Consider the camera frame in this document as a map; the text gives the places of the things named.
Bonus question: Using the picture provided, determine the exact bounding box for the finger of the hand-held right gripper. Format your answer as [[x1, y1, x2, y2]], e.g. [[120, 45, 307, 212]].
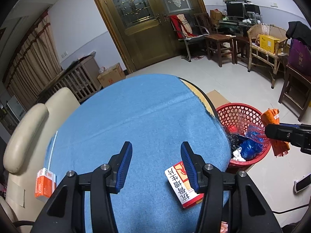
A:
[[279, 123, 311, 131], [265, 123, 311, 154]]

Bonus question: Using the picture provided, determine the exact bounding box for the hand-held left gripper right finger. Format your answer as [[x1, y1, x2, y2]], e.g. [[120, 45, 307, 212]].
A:
[[180, 141, 283, 233]]

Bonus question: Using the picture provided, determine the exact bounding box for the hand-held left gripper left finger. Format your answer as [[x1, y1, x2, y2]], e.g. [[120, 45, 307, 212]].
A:
[[30, 141, 133, 233]]

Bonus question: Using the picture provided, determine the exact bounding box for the orange wrapper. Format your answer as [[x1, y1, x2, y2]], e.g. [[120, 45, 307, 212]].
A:
[[260, 108, 290, 158]]

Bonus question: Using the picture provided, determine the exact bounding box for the yellow and red box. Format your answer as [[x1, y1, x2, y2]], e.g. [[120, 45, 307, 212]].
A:
[[164, 161, 205, 209]]

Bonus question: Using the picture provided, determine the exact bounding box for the blue plastic bag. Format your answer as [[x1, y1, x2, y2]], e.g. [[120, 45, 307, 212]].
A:
[[239, 124, 265, 161]]

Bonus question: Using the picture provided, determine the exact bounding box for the clear plastic wrapper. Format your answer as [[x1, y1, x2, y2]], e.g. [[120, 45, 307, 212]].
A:
[[233, 113, 263, 136]]

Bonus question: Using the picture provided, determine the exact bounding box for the black plastic bag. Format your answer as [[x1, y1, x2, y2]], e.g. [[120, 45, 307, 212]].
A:
[[226, 132, 243, 151]]

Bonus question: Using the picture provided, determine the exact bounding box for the white paper ball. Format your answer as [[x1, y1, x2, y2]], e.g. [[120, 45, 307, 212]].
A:
[[232, 148, 246, 162]]

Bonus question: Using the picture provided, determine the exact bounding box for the red plastic basket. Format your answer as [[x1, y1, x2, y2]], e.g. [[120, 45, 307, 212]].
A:
[[215, 103, 272, 167]]

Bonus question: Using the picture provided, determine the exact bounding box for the round table, blue cloth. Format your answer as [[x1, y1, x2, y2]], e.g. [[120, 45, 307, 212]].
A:
[[50, 74, 231, 233]]

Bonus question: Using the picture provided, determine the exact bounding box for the dark wooden stool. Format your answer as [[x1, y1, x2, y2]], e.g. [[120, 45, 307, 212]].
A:
[[278, 64, 311, 122]]

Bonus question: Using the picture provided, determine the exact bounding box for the white and black slipper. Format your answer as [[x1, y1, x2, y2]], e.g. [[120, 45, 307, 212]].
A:
[[293, 174, 311, 195]]

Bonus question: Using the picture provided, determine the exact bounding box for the purple gift bag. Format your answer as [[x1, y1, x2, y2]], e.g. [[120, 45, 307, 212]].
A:
[[287, 38, 311, 73]]

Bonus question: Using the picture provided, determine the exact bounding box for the flat cardboard sheet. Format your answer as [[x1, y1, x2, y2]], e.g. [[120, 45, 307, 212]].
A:
[[206, 90, 231, 110]]

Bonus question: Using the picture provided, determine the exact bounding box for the thin white stick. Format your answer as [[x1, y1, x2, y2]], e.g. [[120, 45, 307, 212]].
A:
[[47, 130, 58, 169]]

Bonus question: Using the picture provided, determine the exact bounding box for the round wooden table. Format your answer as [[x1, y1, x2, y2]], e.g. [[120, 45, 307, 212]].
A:
[[177, 77, 230, 136]]

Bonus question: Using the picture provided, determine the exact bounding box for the orange and white box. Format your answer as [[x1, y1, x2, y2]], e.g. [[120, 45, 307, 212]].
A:
[[34, 167, 57, 203]]

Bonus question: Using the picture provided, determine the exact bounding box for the wicker chair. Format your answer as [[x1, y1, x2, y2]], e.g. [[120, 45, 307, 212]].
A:
[[246, 24, 291, 89]]

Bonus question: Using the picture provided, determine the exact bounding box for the yellow carton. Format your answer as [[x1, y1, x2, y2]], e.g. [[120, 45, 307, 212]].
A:
[[259, 34, 282, 54]]

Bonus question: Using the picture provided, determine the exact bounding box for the black cloth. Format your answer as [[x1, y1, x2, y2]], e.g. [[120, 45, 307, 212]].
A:
[[285, 21, 311, 45]]

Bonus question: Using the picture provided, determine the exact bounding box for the brown wooden stool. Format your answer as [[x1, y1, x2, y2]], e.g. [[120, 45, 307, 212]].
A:
[[233, 36, 251, 65], [204, 34, 235, 68]]

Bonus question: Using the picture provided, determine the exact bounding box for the wooden baby crib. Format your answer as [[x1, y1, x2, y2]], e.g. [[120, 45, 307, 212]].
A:
[[38, 51, 102, 102]]

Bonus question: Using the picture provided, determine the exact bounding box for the beige leather sofa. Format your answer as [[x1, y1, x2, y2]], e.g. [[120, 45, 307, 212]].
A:
[[0, 87, 81, 233]]

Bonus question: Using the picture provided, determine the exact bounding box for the glass computer desk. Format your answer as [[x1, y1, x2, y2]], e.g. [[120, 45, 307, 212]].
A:
[[217, 17, 264, 38]]

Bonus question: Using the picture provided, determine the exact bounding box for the white standing air conditioner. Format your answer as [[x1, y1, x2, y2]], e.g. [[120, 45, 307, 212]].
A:
[[6, 95, 26, 122]]

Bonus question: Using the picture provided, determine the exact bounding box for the small black monitor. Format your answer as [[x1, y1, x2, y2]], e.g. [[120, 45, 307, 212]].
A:
[[244, 3, 261, 15]]

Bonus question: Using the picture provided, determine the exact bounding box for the wooden double door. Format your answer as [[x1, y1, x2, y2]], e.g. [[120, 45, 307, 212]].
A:
[[86, 0, 207, 73]]

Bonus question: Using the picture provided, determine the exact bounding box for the black computer monitor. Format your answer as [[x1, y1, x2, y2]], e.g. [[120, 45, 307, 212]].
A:
[[225, 2, 245, 18]]

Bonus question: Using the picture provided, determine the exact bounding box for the small brown cardboard box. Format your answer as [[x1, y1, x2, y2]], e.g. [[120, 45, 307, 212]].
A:
[[210, 9, 223, 21]]

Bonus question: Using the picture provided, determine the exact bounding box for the dark wooden armchair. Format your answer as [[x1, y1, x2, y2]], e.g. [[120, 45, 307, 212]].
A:
[[194, 12, 224, 36]]

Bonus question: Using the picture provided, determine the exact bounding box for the beige curtain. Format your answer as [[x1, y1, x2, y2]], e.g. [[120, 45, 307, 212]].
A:
[[2, 8, 64, 102]]

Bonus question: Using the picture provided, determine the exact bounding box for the red striped cloth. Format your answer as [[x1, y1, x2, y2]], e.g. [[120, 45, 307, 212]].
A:
[[169, 14, 195, 39]]

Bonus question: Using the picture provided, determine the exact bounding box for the thin black cable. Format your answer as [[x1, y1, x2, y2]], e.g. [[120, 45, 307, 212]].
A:
[[273, 204, 309, 215]]

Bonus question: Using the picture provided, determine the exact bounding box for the metal frame chair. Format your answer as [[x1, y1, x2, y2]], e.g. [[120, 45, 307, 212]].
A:
[[169, 15, 209, 61]]

